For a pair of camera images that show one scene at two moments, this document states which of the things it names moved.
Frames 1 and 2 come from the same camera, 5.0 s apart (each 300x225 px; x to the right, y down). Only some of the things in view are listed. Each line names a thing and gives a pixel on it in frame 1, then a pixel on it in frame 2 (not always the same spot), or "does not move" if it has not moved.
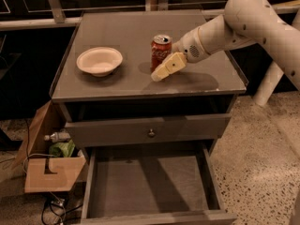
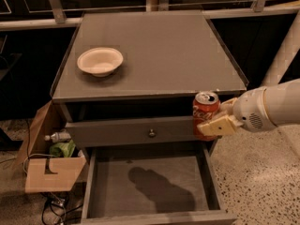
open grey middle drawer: (154, 186) does not move
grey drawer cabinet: (148, 142) does not move
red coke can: (161, 47) → (206, 106)
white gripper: (188, 48) → (249, 109)
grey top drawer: (183, 127) does not move
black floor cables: (58, 208) does not move
